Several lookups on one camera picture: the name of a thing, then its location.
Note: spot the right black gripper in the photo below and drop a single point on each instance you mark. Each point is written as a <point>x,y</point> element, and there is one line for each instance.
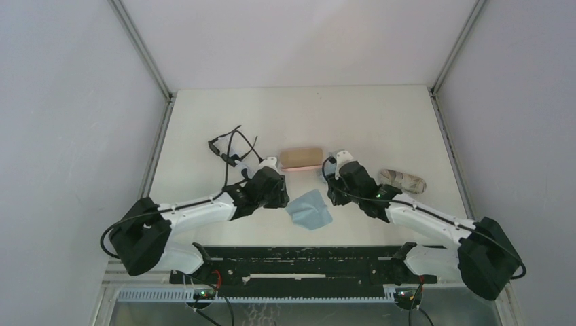
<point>337,193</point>

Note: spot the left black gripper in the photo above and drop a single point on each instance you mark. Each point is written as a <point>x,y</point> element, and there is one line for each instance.
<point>276,192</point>

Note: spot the pink glasses case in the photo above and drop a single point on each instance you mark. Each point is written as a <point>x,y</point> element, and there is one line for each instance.
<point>301,159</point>

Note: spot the light blue cloth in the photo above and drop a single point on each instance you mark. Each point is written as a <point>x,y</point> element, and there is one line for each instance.
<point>309,211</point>
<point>321,177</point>

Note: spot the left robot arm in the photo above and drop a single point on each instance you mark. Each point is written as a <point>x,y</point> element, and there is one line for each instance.
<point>145,237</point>

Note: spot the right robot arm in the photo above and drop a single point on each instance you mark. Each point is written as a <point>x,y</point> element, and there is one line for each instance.
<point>476,253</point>

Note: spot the white sunglasses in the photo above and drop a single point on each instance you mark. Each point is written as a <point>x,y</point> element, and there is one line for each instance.
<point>236,160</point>

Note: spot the black sunglasses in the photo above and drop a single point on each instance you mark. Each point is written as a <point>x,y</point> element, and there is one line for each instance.
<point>216,144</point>

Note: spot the patterned glasses case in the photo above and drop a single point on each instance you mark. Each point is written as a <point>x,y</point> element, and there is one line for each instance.
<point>404,181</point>

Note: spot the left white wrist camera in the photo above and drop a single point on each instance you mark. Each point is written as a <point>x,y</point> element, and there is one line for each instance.
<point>269,162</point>

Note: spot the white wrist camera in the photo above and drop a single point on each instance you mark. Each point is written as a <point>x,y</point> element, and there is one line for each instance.
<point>269,162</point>
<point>342,158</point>

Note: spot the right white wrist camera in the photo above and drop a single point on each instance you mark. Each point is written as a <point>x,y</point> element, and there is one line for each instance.
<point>342,158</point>

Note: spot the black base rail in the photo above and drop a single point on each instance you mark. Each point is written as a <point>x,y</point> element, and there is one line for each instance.
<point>304,272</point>

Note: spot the aluminium frame rail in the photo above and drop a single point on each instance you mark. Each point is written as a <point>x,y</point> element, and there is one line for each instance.
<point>155,285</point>

